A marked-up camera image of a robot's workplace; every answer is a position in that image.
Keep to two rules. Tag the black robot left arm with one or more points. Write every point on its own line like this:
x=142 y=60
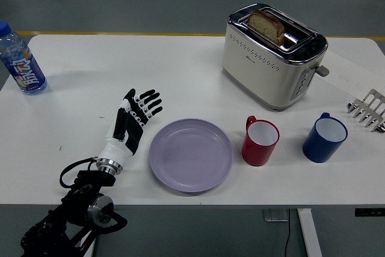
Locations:
x=90 y=190

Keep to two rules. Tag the brown-crusted bread slice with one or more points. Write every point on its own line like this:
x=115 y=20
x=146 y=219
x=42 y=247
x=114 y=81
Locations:
x=264 y=26

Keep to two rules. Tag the red mug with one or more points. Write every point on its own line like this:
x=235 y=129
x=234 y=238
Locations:
x=255 y=151

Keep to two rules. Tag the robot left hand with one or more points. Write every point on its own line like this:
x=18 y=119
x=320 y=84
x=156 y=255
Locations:
x=115 y=150

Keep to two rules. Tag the lilac round plate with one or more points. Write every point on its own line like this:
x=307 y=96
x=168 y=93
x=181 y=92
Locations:
x=191 y=156

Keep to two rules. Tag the silver metal rack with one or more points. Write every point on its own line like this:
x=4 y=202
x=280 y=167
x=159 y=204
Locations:
x=371 y=109

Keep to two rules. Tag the white table leg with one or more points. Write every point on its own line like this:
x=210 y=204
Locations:
x=309 y=233

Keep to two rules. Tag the blue labelled drink bottle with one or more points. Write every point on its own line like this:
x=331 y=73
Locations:
x=25 y=70

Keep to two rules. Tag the clear bracket under table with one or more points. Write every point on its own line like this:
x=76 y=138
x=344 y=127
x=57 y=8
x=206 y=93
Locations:
x=274 y=215

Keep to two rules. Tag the blue mug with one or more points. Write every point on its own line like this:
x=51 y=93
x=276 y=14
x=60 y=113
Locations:
x=317 y=148

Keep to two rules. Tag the cream and chrome toaster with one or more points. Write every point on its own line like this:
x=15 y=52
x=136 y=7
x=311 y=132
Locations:
x=258 y=73

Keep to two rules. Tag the black table control panel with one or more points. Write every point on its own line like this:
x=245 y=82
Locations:
x=370 y=212

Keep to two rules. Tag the white paper sheet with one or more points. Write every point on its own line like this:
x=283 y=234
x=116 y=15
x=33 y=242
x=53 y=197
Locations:
x=346 y=70

